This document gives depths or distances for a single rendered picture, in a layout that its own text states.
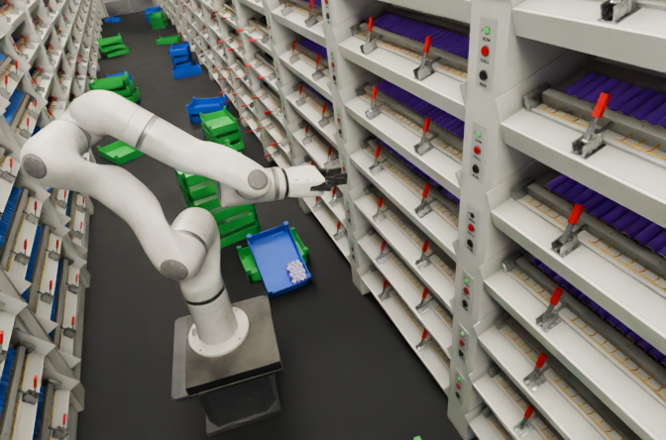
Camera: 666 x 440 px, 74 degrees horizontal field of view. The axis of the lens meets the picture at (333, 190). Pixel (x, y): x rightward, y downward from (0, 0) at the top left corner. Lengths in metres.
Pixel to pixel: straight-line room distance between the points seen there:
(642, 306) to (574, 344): 0.21
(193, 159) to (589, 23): 0.79
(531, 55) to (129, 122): 0.82
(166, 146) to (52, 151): 0.24
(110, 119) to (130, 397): 1.15
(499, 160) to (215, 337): 0.97
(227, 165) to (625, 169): 0.74
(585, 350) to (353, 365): 0.98
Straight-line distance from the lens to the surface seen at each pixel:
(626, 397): 0.95
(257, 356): 1.43
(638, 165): 0.74
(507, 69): 0.82
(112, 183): 1.20
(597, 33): 0.70
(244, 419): 1.69
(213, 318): 1.40
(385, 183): 1.38
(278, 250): 2.12
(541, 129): 0.82
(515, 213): 0.94
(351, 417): 1.65
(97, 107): 1.10
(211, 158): 1.03
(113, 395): 1.97
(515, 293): 1.04
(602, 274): 0.84
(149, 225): 1.21
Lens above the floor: 1.43
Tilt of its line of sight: 33 degrees down
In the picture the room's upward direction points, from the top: 7 degrees counter-clockwise
